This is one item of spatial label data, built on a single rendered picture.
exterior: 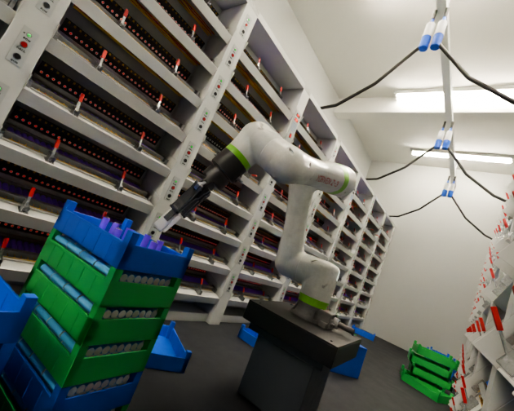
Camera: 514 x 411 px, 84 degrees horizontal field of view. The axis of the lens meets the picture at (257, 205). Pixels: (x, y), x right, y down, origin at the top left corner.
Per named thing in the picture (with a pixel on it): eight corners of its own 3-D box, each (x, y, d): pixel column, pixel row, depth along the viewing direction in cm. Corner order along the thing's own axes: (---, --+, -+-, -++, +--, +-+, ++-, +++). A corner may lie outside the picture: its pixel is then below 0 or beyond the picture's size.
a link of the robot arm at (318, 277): (299, 295, 132) (313, 256, 134) (330, 311, 123) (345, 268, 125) (287, 293, 121) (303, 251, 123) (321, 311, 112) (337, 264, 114)
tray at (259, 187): (259, 195, 194) (268, 183, 193) (196, 152, 148) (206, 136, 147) (242, 182, 207) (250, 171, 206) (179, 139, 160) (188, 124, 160)
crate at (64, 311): (157, 339, 73) (170, 308, 74) (79, 346, 56) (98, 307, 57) (96, 291, 89) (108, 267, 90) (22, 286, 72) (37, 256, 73)
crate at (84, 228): (183, 278, 75) (195, 249, 76) (115, 268, 58) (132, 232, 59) (119, 243, 91) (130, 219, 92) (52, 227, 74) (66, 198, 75)
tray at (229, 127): (269, 169, 197) (281, 152, 196) (210, 119, 150) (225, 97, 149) (252, 158, 210) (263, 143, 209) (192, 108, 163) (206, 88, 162)
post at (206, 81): (121, 321, 134) (259, 12, 159) (102, 320, 127) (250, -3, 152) (104, 303, 147) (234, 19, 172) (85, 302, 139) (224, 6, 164)
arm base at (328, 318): (355, 338, 115) (360, 324, 116) (344, 341, 104) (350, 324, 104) (299, 310, 131) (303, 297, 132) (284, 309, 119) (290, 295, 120)
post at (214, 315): (219, 324, 188) (311, 92, 213) (209, 324, 180) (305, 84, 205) (200, 311, 200) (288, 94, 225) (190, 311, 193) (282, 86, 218)
